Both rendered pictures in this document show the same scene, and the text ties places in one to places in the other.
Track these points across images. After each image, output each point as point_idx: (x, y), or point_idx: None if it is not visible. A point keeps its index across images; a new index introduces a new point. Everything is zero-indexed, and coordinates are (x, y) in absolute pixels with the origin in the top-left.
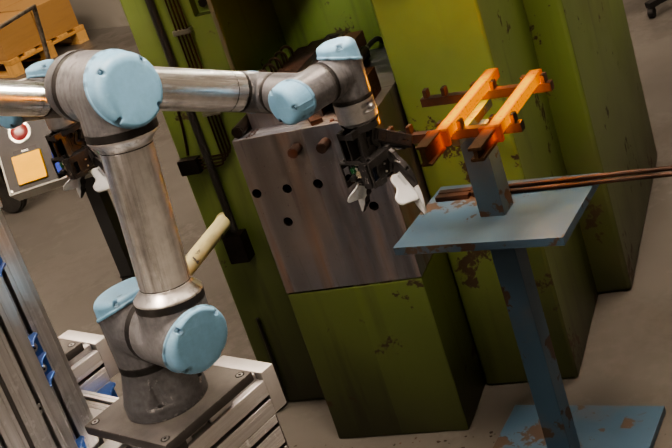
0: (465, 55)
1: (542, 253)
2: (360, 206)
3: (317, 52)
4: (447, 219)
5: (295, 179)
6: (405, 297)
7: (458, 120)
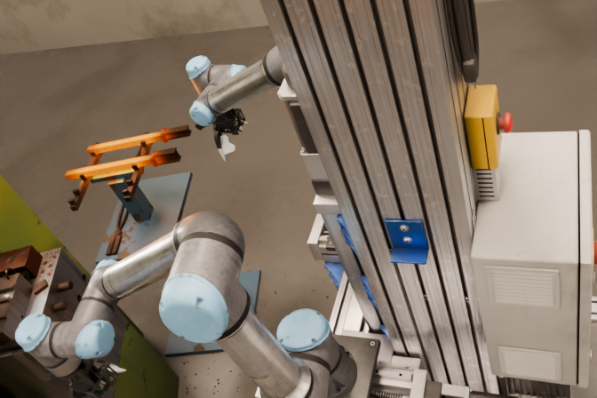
0: (17, 209)
1: None
2: (226, 160)
3: (203, 65)
4: (144, 236)
5: None
6: (131, 339)
7: (139, 155)
